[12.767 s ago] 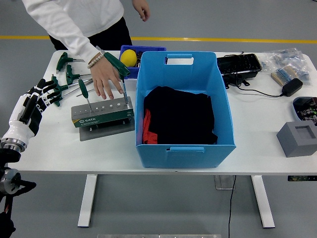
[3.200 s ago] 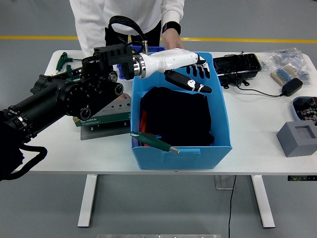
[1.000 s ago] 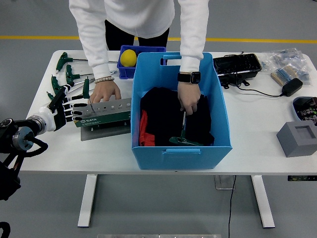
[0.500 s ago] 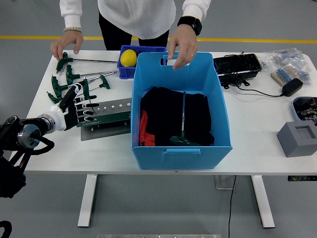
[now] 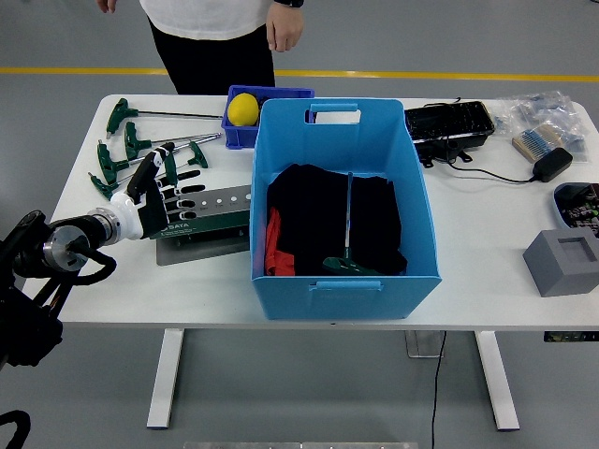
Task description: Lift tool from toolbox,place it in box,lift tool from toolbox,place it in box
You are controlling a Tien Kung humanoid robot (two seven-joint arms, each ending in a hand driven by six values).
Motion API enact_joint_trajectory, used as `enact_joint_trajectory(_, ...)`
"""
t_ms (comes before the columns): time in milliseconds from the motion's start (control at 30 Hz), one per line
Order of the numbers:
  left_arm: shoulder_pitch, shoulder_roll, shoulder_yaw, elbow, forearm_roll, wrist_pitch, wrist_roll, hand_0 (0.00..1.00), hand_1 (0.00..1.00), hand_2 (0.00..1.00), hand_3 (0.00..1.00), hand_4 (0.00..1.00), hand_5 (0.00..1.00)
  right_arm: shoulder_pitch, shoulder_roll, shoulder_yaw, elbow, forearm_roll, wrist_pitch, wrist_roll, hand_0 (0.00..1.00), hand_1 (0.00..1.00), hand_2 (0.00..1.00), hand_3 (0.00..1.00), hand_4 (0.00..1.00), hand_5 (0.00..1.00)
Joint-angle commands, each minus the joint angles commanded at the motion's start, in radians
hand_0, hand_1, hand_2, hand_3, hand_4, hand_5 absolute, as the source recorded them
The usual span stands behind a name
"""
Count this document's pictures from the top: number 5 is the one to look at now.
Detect person's left hand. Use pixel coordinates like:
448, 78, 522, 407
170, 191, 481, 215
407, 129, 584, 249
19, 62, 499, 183
265, 3, 306, 53

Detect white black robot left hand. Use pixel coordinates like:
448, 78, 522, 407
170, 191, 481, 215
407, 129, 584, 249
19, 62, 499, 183
110, 142, 207, 242

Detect black floor cable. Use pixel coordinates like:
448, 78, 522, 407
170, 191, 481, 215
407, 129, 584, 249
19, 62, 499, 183
430, 330, 448, 449

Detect large blue plastic box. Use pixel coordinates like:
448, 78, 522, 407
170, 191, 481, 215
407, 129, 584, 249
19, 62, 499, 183
250, 96, 444, 322

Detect black plastic tray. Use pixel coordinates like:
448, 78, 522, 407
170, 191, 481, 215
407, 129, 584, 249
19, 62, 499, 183
404, 100, 496, 142

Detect thin green T-handle hex key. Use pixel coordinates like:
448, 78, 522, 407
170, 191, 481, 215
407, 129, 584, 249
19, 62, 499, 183
162, 148, 180, 187

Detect short green T-handle hex key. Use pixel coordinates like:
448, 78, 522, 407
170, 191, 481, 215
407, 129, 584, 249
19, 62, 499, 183
175, 139, 210, 170

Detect black cloth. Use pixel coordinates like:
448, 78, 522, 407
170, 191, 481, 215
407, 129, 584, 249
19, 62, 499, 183
265, 162, 408, 277

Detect taped resistor strip bundle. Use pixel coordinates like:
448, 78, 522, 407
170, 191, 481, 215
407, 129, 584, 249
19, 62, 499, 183
511, 123, 563, 164

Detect yellow ball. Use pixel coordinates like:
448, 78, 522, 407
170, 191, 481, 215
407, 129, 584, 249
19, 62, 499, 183
226, 92, 260, 127

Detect black mounting bracket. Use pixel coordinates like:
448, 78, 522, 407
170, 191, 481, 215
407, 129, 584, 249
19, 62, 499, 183
416, 138, 475, 168

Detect black power adapter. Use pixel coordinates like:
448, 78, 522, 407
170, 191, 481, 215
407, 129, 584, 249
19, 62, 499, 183
530, 147, 574, 184

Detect small dark blue bin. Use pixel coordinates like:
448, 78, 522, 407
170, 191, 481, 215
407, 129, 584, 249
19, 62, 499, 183
220, 83, 315, 150

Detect large green T-handle hex key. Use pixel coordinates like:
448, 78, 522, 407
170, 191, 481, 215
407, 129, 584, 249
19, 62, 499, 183
321, 171, 378, 277

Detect light blue parts tray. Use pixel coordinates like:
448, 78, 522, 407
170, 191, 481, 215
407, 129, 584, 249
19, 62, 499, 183
551, 181, 599, 231

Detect red cloth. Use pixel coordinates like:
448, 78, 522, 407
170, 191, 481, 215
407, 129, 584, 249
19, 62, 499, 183
264, 208, 297, 277

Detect clear plastic parts bags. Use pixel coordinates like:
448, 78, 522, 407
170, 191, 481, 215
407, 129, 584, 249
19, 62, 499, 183
490, 89, 592, 165

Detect metal plate under table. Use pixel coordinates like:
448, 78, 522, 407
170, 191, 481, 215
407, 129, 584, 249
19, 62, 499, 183
404, 329, 445, 359

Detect black adapter cable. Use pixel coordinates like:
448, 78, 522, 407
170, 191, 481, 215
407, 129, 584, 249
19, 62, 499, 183
428, 96, 537, 184

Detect green grey SATA tool stand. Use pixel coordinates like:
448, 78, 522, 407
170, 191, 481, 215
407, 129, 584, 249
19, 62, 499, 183
149, 184, 254, 267

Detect white table leg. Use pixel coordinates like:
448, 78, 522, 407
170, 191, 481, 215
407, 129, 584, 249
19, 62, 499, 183
473, 330, 521, 431
146, 328, 186, 430

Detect grey block with square recess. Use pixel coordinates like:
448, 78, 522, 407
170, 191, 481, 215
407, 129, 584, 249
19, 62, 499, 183
521, 227, 599, 298

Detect person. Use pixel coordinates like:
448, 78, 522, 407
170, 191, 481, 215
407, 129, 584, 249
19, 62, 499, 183
95, 0, 306, 97

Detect black table control panel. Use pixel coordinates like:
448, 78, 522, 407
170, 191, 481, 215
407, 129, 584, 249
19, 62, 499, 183
543, 330, 599, 343

